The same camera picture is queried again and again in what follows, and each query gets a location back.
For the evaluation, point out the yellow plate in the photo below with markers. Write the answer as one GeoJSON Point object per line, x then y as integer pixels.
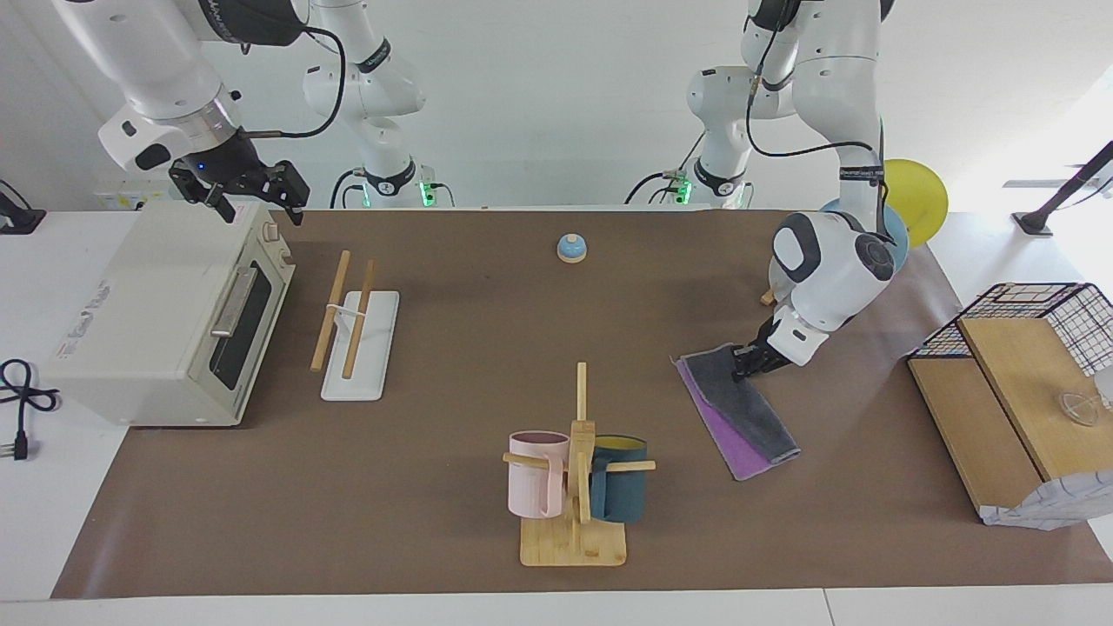
{"type": "Point", "coordinates": [922, 200]}

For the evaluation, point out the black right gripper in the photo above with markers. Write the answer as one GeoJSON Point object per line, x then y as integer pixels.
{"type": "Point", "coordinates": [243, 181]}

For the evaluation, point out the light blue plate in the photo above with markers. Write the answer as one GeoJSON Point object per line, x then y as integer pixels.
{"type": "Point", "coordinates": [901, 245]}

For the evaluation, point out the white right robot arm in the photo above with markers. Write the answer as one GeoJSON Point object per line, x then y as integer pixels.
{"type": "Point", "coordinates": [156, 69]}

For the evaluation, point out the clear glass lid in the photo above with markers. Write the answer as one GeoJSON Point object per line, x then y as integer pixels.
{"type": "Point", "coordinates": [1078, 409]}

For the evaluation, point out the beige toaster oven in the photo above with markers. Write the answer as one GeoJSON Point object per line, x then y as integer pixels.
{"type": "Point", "coordinates": [148, 322]}

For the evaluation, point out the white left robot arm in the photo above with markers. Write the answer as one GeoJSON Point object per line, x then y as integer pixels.
{"type": "Point", "coordinates": [835, 269]}

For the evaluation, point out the wooden shelf box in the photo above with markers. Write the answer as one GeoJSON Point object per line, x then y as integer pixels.
{"type": "Point", "coordinates": [1009, 374]}

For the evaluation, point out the wooden mug tree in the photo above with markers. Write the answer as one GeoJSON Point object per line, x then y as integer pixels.
{"type": "Point", "coordinates": [574, 543]}

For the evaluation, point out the purple and grey towel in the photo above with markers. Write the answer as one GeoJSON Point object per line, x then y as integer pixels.
{"type": "Point", "coordinates": [748, 417]}

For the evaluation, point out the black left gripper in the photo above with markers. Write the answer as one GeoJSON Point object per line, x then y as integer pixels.
{"type": "Point", "coordinates": [765, 356]}

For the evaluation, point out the brown table mat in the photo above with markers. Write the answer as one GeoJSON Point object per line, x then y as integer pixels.
{"type": "Point", "coordinates": [435, 435]}

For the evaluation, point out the wooden plate rack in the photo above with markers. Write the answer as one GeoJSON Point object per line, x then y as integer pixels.
{"type": "Point", "coordinates": [767, 297]}

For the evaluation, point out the black clamp mount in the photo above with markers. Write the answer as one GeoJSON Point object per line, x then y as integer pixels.
{"type": "Point", "coordinates": [17, 219]}

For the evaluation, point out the pink mug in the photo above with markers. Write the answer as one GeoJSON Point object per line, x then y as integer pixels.
{"type": "Point", "coordinates": [532, 487]}

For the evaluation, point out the white towel rack wooden bars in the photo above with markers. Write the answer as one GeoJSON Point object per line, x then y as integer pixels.
{"type": "Point", "coordinates": [365, 365]}

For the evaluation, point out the white power strip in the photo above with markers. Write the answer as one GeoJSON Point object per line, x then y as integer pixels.
{"type": "Point", "coordinates": [122, 198]}

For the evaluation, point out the blue call bell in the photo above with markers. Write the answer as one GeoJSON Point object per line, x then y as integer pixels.
{"type": "Point", "coordinates": [571, 250]}

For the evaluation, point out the white patterned paper sheet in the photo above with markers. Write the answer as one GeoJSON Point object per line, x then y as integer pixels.
{"type": "Point", "coordinates": [1052, 509]}

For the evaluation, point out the dark teal mug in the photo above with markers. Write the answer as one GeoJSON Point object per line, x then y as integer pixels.
{"type": "Point", "coordinates": [622, 491]}

